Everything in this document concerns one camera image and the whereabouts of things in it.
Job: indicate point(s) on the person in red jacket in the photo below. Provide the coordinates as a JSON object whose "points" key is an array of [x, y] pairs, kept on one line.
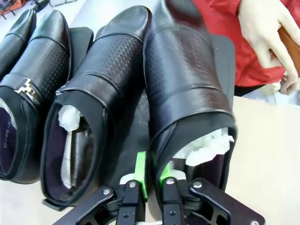
{"points": [[225, 23]]}

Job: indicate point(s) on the green left gripper right finger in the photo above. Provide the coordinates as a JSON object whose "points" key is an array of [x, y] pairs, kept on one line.
{"points": [[173, 204]]}

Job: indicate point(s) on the black leather buckle shoe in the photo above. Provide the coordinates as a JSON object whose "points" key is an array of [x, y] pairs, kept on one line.
{"points": [[16, 42], [182, 70], [42, 61], [105, 61]]}

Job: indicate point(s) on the black flat shoe stand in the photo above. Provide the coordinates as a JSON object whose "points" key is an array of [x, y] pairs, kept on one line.
{"points": [[133, 140]]}

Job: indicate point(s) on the white paper shoe stuffing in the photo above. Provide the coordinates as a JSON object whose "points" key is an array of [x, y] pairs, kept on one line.
{"points": [[204, 147], [69, 117]]}

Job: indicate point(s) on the person's left hand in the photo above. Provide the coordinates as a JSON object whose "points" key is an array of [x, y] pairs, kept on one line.
{"points": [[257, 23]]}

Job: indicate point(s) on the green left gripper left finger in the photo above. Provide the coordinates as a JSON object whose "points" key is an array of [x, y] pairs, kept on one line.
{"points": [[129, 204]]}

